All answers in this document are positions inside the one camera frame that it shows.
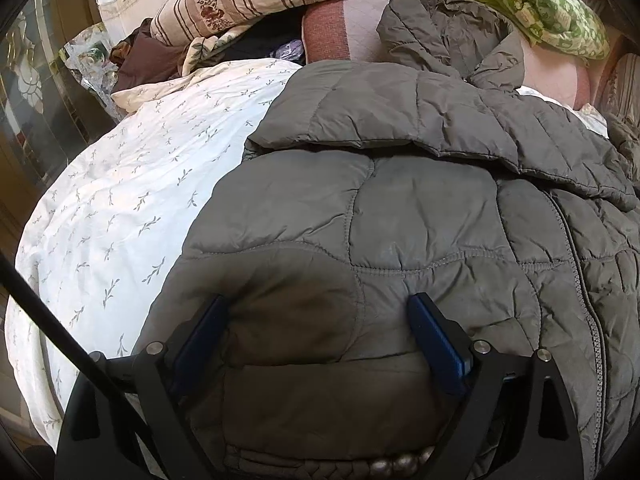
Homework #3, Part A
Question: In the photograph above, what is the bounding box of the white leaf print duvet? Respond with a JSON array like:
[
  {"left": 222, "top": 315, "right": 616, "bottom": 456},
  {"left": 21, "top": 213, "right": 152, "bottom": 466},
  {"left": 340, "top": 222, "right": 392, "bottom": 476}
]
[{"left": 4, "top": 57, "right": 302, "bottom": 451}]

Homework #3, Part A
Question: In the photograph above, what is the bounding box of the black cable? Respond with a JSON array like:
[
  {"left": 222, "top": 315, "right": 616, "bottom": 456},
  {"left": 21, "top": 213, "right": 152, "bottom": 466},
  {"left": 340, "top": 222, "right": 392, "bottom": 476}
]
[{"left": 0, "top": 249, "right": 166, "bottom": 480}]

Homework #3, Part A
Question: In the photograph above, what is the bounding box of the floral plastic bag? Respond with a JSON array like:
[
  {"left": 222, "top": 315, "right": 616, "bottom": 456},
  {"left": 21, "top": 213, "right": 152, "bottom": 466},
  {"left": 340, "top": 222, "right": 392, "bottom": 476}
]
[{"left": 58, "top": 22, "right": 125, "bottom": 122}]

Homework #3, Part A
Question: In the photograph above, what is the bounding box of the pink quilted mattress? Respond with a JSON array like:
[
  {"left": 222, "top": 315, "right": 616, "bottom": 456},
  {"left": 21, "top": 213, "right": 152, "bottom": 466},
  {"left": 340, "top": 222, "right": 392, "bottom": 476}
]
[{"left": 302, "top": 0, "right": 591, "bottom": 110}]

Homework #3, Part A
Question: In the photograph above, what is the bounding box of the brown cloth pile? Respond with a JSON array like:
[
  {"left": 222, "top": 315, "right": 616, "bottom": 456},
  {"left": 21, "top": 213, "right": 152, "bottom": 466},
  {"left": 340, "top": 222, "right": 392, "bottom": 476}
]
[{"left": 110, "top": 18, "right": 186, "bottom": 93}]

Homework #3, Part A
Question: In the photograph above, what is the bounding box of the grey quilted puffer jacket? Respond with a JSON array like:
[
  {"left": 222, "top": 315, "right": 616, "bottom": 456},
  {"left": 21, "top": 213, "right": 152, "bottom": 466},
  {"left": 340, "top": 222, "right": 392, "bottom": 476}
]
[{"left": 138, "top": 0, "right": 639, "bottom": 479}]

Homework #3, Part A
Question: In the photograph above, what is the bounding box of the dark wooden cabinet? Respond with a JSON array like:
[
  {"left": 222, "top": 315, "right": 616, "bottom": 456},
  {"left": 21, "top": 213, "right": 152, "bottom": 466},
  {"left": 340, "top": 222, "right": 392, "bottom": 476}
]
[{"left": 1, "top": 0, "right": 115, "bottom": 257}]

